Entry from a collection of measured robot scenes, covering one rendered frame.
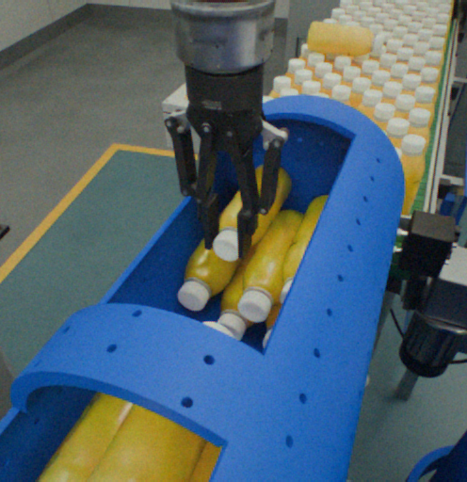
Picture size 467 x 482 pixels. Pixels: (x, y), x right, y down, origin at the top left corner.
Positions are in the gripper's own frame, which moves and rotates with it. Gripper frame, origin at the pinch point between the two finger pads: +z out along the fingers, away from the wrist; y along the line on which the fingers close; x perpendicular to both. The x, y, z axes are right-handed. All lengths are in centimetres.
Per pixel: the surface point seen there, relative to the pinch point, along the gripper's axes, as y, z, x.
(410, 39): 13, 6, 98
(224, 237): -0.2, 1.3, -0.6
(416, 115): 19, 5, 52
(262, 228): 3.1, 2.5, 4.3
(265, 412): 13.4, -8.2, -25.5
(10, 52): -314, 101, 262
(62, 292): -105, 112, 56
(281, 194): 3.3, 2.3, 12.4
